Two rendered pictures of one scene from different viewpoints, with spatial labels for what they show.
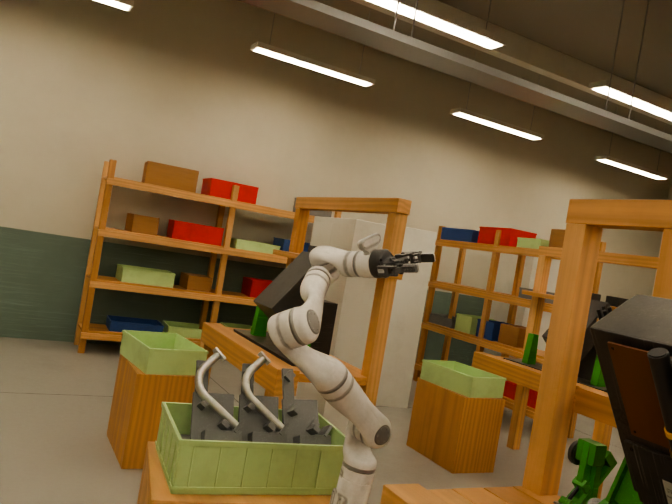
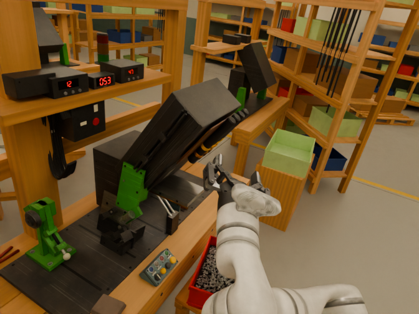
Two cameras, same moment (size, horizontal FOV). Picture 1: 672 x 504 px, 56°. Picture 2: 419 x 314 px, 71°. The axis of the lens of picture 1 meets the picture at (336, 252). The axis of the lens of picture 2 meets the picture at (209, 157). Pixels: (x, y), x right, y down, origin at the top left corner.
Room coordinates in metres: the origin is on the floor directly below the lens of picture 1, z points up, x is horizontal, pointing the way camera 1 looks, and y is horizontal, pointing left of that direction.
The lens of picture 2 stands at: (1.96, 0.18, 1.93)
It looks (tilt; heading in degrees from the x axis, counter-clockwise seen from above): 28 degrees down; 232
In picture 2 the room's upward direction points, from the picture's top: 8 degrees clockwise
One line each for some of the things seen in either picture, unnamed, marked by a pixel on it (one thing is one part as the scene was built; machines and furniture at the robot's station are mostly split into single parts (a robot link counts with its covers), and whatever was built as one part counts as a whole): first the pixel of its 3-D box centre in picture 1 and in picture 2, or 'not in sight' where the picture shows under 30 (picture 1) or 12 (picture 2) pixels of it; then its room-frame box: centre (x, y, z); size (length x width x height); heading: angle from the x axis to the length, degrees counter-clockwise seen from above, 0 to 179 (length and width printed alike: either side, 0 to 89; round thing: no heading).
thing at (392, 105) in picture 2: not in sight; (381, 109); (-5.10, -2.82, 0.22); 1.20 x 0.80 x 0.44; 158
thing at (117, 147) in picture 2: not in sight; (128, 171); (1.49, -1.11, 1.07); 0.30 x 0.18 x 0.34; 28
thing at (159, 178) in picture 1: (217, 268); not in sight; (7.97, 1.44, 1.14); 3.01 x 0.54 x 2.28; 118
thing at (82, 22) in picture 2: not in sight; (80, 32); (-0.44, -10.88, 0.37); 1.20 x 0.81 x 0.74; 30
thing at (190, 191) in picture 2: not in sight; (162, 183); (1.40, -0.88, 1.11); 0.39 x 0.16 x 0.03; 118
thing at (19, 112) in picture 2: not in sight; (90, 86); (1.64, -1.16, 1.52); 0.90 x 0.25 x 0.04; 28
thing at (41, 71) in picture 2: not in sight; (31, 83); (1.88, -0.99, 1.59); 0.15 x 0.07 x 0.07; 28
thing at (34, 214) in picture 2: (576, 451); (32, 220); (1.96, -0.84, 1.12); 0.07 x 0.03 x 0.08; 118
